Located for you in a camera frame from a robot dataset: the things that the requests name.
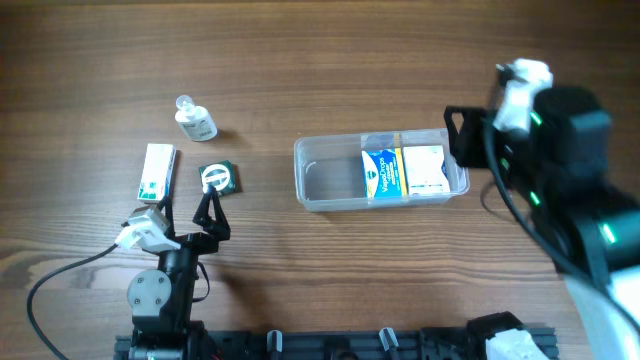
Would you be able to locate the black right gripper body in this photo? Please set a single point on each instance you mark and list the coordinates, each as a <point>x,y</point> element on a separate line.
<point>484,140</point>

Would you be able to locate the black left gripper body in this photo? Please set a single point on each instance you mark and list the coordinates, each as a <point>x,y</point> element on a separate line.
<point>195,242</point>

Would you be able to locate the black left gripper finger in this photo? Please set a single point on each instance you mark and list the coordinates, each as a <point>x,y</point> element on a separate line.
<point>210,216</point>
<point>165,206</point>

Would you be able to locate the white green Panadol box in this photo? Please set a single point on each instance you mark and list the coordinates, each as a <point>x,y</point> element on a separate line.
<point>156,178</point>

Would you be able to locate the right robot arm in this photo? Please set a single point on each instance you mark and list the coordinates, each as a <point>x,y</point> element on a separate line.
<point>552,178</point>

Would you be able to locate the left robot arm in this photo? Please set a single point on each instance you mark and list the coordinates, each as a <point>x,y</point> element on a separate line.
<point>161,299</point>

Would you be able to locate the clear plastic container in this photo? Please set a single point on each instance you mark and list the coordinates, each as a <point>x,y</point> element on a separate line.
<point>329,172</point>

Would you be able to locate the white medicine box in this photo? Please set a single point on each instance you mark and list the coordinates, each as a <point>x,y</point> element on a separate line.
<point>425,170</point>

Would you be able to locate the green Zam-Buk tin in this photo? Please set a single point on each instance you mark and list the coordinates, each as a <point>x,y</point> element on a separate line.
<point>219,175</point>

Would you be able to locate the white Calamol lotion bottle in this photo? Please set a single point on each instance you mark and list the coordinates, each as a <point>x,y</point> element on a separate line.
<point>195,121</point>

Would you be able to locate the blue VapoDrops box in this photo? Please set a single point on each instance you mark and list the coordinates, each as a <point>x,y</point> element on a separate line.
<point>384,173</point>

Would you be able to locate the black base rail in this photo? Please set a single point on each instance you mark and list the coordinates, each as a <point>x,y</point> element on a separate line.
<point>426,343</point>

